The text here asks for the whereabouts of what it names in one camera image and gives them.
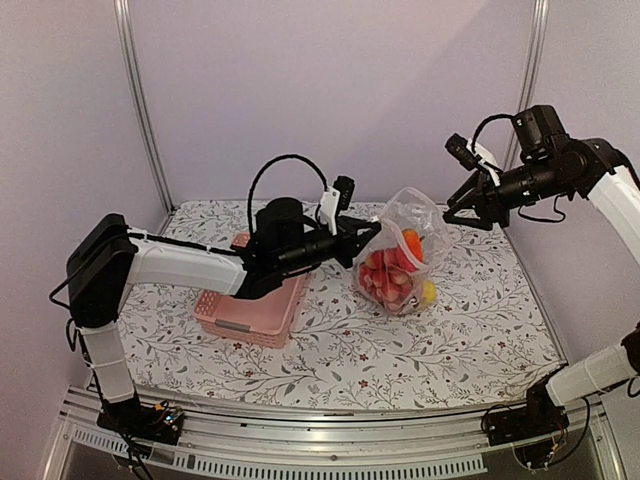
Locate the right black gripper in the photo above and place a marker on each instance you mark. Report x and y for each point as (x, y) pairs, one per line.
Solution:
(500, 215)

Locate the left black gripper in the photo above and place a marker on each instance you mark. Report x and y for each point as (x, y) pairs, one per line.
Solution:
(351, 245)

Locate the red yellow toy fruit bunch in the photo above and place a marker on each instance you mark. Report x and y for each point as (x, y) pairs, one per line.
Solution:
(388, 277)

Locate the clear zip top bag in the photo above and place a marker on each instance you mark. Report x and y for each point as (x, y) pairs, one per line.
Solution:
(410, 209)

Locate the orange toy fruit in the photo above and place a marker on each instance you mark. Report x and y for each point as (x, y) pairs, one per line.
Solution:
(414, 243)

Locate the yellow toy pepper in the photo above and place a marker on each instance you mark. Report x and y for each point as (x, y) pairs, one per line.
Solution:
(429, 293)

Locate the pink plastic basket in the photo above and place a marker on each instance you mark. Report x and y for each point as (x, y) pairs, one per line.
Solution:
(263, 322)

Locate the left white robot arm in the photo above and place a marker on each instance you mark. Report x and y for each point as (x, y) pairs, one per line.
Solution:
(115, 256)

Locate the floral table mat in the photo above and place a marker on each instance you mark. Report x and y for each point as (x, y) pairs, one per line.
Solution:
(484, 341)

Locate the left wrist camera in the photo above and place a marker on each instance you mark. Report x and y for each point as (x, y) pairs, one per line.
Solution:
(335, 199)

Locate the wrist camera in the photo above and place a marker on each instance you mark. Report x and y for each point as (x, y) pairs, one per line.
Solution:
(335, 199)
(480, 159)

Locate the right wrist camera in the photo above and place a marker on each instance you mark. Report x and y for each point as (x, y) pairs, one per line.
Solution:
(480, 159)

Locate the right aluminium corner post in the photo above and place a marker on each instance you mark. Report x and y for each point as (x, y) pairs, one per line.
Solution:
(534, 51)

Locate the aluminium corner post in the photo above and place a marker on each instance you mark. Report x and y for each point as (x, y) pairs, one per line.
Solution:
(124, 24)
(534, 51)

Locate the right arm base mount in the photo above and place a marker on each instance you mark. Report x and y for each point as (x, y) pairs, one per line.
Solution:
(537, 417)

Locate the aluminium front rail frame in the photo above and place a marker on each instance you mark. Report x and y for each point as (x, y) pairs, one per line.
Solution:
(236, 440)

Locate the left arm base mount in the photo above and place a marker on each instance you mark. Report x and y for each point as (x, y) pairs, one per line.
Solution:
(160, 423)

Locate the left aluminium corner post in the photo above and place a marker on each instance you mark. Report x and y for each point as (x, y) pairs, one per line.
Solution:
(124, 24)

